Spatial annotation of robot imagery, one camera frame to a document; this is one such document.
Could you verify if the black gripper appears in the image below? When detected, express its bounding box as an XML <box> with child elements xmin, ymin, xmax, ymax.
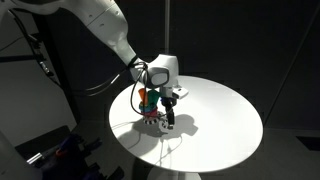
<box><xmin>160</xmin><ymin>95</ymin><xmax>177</xmax><ymax>130</ymax></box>

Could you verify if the small black white striped ring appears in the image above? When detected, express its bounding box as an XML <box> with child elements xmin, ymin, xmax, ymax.
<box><xmin>158</xmin><ymin>118</ymin><xmax>175</xmax><ymax>131</ymax></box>

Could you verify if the grey vertical pole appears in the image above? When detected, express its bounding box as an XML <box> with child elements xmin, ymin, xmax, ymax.
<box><xmin>164</xmin><ymin>0</ymin><xmax>171</xmax><ymax>56</ymax></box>

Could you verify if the silver aluminium extrusion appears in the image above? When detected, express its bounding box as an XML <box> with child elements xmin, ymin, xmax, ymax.
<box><xmin>26</xmin><ymin>152</ymin><xmax>45</xmax><ymax>165</ymax></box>

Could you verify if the black mounting bar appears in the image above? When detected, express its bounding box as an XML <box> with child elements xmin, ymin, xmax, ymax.
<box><xmin>0</xmin><ymin>54</ymin><xmax>46</xmax><ymax>64</ymax></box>

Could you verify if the red stacking ring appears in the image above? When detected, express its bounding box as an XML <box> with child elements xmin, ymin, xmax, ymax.
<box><xmin>141</xmin><ymin>109</ymin><xmax>160</xmax><ymax>118</ymax></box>

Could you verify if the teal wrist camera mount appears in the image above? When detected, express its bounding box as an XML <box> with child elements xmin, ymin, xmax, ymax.
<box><xmin>146</xmin><ymin>89</ymin><xmax>162</xmax><ymax>108</ymax></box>

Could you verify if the orange stacking stand post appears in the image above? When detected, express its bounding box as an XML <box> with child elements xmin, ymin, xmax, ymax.
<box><xmin>138</xmin><ymin>87</ymin><xmax>150</xmax><ymax>106</ymax></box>

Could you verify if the black looping gripper cable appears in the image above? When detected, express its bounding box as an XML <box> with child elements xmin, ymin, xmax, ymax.
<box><xmin>129</xmin><ymin>60</ymin><xmax>150</xmax><ymax>117</ymax></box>

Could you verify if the white table pedestal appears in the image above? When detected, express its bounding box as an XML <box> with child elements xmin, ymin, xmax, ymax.
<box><xmin>146</xmin><ymin>165</ymin><xmax>203</xmax><ymax>180</ymax></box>

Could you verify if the black hanging arm cable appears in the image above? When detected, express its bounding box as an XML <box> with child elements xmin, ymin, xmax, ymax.
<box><xmin>8</xmin><ymin>9</ymin><xmax>123</xmax><ymax>98</ymax></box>

